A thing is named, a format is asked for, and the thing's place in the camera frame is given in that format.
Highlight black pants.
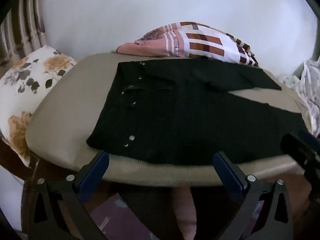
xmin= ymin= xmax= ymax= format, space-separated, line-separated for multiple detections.
xmin=87 ymin=59 xmax=306 ymax=166

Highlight pink plaid folded blanket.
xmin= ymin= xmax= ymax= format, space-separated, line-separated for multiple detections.
xmin=116 ymin=22 xmax=259 ymax=68

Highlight white dotted crumpled cloth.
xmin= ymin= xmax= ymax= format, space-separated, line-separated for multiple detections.
xmin=279 ymin=59 xmax=319 ymax=136

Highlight floral pillow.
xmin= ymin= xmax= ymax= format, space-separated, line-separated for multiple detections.
xmin=1 ymin=46 xmax=76 ymax=166

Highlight striped curtain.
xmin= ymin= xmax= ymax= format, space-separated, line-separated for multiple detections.
xmin=1 ymin=0 xmax=47 ymax=68

